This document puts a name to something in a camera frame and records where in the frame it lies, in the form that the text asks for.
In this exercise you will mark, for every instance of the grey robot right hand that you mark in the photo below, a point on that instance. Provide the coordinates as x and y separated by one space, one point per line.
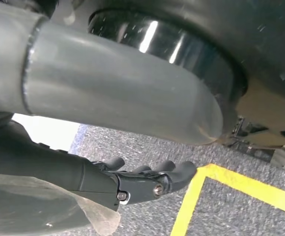
108 91

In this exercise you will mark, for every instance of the clear plastic film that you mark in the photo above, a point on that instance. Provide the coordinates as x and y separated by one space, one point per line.
34 208

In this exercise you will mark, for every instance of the yellow floor tape square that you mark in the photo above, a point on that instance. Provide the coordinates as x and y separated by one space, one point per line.
255 190

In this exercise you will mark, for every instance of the shiny metal robot right foot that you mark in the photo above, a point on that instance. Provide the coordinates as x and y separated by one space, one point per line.
280 159

